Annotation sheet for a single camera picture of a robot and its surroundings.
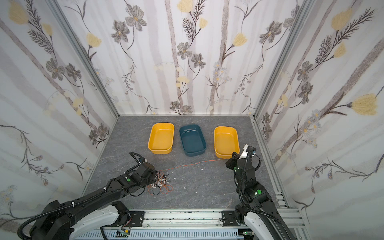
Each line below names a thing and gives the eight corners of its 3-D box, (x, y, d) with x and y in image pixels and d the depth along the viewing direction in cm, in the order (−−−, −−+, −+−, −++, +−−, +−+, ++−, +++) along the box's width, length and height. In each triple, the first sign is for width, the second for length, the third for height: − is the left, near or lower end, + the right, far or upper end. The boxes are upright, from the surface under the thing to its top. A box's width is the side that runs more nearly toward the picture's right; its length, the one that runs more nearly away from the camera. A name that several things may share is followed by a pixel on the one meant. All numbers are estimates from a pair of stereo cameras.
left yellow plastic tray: (148, 154, 101) (146, 149, 95) (154, 128, 115) (153, 122, 110) (172, 154, 101) (171, 149, 96) (175, 128, 116) (174, 122, 110)
